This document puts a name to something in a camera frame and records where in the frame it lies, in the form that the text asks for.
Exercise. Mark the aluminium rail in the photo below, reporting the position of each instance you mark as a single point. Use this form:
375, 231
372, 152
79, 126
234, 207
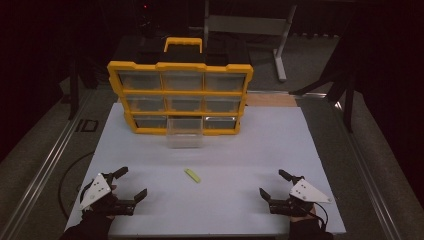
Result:
366, 173
43, 166

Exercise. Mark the person's right hand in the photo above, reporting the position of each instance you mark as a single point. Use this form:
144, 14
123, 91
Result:
301, 221

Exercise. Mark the yellow drawer organizer cabinet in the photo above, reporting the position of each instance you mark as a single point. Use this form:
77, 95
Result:
180, 90

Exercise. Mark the black metal stand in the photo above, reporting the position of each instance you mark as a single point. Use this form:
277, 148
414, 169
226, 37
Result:
340, 86

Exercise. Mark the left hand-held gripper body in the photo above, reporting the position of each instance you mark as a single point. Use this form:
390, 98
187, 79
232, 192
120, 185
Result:
100, 190

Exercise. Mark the small yellow-green eraser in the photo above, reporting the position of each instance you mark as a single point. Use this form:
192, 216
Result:
192, 175

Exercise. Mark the person's left hand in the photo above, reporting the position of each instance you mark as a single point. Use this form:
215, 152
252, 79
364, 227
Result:
100, 218

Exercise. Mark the grey metal desk frame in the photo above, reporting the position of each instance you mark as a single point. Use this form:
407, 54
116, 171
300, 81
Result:
246, 25

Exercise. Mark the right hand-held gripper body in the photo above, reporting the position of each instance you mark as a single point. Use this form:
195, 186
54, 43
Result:
305, 192

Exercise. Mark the wooden board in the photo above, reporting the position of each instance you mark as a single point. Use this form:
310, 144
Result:
271, 100

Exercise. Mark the clear plastic drawer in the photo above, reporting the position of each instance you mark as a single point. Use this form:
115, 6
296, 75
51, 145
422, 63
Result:
184, 135

